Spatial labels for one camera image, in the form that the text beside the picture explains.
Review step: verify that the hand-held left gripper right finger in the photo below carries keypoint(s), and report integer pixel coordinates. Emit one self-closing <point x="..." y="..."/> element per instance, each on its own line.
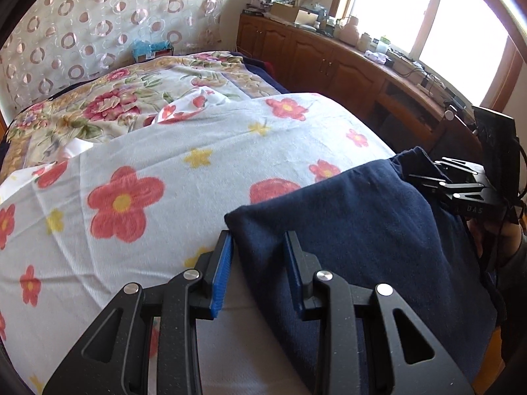
<point x="294" y="271"/>

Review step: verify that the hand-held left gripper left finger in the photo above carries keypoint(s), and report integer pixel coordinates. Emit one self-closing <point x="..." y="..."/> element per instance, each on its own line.
<point x="220" y="279"/>

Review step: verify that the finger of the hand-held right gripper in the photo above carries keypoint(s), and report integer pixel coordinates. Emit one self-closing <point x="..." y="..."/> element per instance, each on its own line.
<point x="463" y="168"/>
<point x="436" y="184"/>

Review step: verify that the navy t-shirt with orange print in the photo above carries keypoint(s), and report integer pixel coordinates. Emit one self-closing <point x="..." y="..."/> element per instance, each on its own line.
<point x="350" y="222"/>

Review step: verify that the person's right forearm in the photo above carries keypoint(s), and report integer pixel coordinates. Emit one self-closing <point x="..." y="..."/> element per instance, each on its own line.
<point x="512" y="263"/>

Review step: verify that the person's right hand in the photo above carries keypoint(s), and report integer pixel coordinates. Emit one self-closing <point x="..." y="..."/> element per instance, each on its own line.
<point x="477" y="234"/>

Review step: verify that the round metal knob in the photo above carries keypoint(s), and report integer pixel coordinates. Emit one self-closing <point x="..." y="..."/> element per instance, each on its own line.
<point x="449" y="114"/>

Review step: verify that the white sheet with red flowers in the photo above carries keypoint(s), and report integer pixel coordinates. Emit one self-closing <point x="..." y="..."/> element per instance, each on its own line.
<point x="164" y="222"/>

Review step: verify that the white flat device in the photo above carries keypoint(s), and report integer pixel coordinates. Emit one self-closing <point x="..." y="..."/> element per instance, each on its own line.
<point x="405" y="63"/>

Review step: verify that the green lid jar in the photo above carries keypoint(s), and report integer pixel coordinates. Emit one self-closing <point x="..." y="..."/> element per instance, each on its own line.
<point x="383" y="44"/>

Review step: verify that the wooden cabinet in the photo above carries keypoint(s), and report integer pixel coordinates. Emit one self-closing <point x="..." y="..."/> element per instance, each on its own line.
<point x="329" y="70"/>

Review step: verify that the window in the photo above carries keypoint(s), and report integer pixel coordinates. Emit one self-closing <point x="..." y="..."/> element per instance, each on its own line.
<point x="432" y="8"/>

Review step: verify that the pink jar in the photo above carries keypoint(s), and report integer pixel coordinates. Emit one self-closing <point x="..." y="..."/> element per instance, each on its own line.
<point x="349" y="31"/>

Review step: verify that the beige floral blanket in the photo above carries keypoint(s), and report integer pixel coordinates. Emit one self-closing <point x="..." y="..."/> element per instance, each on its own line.
<point x="123" y="103"/>

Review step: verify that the dark blue bed sheet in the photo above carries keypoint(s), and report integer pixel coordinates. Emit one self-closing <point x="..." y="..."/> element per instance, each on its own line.
<point x="263" y="72"/>

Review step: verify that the beige small box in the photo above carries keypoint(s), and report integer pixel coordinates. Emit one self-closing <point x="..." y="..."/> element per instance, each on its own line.
<point x="307" y="17"/>

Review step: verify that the cardboard box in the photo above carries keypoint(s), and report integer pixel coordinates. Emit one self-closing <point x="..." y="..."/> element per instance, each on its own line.
<point x="283" y="11"/>

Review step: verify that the blue packet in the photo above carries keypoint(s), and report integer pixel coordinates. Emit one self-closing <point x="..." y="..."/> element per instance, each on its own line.
<point x="150" y="50"/>

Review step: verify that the stack of papers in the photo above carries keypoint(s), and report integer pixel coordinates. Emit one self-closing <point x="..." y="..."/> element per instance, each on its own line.
<point x="263" y="1"/>

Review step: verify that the sheer curtain with circle pattern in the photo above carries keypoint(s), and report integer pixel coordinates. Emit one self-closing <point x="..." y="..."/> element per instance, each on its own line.
<point x="103" y="12"/>

